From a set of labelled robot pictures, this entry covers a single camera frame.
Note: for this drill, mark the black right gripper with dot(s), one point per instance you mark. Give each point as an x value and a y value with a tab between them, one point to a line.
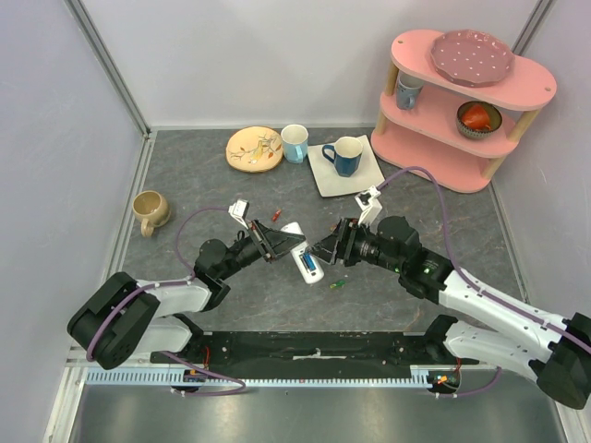
344	242

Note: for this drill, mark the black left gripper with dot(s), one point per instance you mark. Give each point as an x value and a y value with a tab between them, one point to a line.
282	241

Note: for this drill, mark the blue battery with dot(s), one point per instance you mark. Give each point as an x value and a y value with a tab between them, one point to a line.
309	263

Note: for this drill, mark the white remote control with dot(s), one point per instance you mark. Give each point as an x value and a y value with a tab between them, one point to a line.
298	251

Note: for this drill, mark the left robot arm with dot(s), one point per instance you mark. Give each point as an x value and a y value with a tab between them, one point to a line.
127	316

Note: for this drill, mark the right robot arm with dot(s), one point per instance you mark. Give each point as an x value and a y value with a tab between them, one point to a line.
547	348

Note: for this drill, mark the green battery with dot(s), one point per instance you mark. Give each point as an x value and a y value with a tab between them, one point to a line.
337	284

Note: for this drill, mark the dark blue mug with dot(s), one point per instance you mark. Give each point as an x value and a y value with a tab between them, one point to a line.
344	154

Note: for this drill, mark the beige floral plate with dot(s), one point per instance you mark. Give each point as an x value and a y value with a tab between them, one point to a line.
254	149

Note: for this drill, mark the light blue mug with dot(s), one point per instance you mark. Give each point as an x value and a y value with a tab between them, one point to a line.
295	143

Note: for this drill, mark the beige mug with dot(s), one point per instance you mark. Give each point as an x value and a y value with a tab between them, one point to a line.
152	211

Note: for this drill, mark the pink three-tier shelf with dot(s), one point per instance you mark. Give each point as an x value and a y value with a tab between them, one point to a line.
456	104

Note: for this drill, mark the blue grey mug on shelf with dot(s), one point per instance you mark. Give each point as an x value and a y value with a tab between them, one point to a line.
407	90

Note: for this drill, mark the red cup in bowl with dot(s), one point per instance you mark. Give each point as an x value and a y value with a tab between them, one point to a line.
476	118

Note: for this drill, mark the dark patterned bowl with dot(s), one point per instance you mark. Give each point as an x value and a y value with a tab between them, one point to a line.
493	113

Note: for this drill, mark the purple dotted plate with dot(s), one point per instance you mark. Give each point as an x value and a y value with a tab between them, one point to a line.
471	58

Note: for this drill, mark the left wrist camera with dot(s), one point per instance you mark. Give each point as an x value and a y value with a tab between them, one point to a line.
238	211

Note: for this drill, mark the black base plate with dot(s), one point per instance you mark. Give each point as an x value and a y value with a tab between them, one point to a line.
233	347

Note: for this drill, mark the aluminium frame rail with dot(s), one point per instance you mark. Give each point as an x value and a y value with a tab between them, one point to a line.
93	37

